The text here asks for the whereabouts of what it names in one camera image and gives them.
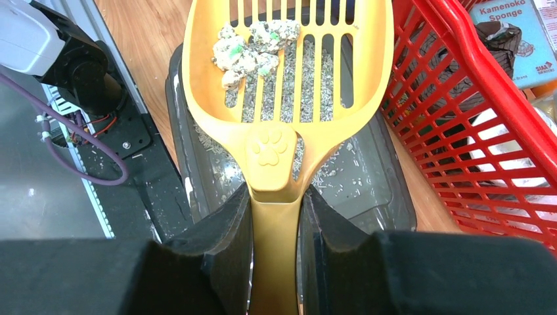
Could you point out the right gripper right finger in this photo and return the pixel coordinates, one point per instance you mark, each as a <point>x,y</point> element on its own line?
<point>347,271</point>

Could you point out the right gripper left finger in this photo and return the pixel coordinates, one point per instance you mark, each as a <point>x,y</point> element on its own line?
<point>203,270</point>

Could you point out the grey litter box tray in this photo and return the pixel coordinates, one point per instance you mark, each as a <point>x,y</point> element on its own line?
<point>361,180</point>

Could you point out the yellow litter scoop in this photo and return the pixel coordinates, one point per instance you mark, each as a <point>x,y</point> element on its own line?
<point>283,147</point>

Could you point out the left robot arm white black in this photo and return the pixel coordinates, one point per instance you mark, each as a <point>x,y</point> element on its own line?
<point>43,43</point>

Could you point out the litter clump on scoop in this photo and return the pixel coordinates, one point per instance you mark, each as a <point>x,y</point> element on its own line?
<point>238,57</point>

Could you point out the teal sponge box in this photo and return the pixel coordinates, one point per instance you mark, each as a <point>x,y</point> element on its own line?
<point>513,32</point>

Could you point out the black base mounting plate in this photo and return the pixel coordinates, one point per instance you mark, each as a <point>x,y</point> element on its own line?
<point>152,203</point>

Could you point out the red plastic basket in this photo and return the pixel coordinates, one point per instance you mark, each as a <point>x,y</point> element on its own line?
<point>479,143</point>

